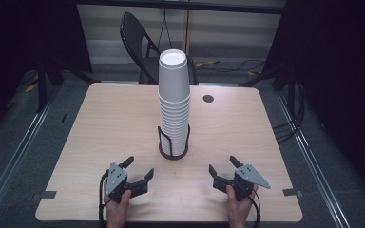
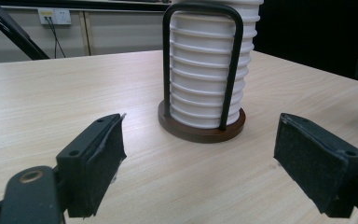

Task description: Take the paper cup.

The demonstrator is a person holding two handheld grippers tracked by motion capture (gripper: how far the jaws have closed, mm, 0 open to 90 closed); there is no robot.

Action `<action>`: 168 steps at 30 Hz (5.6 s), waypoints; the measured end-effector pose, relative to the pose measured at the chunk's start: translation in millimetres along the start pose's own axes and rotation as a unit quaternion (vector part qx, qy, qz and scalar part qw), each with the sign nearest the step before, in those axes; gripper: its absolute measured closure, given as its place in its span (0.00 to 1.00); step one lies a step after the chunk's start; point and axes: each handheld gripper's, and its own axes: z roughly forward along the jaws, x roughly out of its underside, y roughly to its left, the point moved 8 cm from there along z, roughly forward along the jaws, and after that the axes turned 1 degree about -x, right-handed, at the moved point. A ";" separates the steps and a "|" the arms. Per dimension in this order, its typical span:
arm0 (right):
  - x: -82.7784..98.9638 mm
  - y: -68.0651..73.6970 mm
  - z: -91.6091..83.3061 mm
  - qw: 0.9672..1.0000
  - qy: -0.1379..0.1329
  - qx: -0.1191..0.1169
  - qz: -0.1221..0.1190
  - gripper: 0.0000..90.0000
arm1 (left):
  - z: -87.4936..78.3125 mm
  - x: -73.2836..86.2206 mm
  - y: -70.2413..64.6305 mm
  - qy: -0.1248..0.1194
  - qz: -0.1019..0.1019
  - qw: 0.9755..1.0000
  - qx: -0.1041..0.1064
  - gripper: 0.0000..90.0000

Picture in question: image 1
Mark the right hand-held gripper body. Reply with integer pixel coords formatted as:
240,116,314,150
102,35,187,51
212,162,272,202

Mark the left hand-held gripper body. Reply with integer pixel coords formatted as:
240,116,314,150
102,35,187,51
103,162,149,204

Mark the person's left hand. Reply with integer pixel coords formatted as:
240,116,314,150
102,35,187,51
104,189,133,228

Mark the person's right hand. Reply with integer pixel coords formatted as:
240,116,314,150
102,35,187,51
225,184,259,228

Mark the grey tape strip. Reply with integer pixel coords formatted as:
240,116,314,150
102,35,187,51
30,190,58,202
281,187,304,199

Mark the stack of white paper cups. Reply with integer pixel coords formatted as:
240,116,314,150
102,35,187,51
157,48,192,158

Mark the black tripod stand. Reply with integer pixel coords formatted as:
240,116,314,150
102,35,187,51
35,56,100,114
238,61,299,110

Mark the black folding chair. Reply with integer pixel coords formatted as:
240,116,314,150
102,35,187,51
120,11,200,86

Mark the pale window blind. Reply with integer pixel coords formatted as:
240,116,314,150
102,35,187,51
76,3,282,65

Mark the dark curtain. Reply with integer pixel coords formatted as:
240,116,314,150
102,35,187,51
0,0,93,141
262,0,365,198

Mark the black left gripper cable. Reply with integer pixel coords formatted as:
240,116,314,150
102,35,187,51
98,170,112,228

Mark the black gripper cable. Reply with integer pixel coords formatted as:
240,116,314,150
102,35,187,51
247,189,262,228
98,170,112,228

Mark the black wire cup holder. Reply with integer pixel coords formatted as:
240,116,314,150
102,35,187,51
157,123,192,161

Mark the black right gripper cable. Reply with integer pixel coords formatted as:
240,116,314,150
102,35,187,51
247,189,262,228

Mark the metal floor rail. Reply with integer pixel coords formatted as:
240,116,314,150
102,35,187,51
0,85,62,220
275,90,352,228

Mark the black floor cables bundle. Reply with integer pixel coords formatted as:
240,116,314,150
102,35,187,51
271,81,308,145

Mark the thin black floor cable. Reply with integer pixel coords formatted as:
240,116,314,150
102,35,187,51
199,58,267,74

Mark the hanging blind cord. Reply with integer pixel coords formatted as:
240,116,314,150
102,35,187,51
157,7,174,50

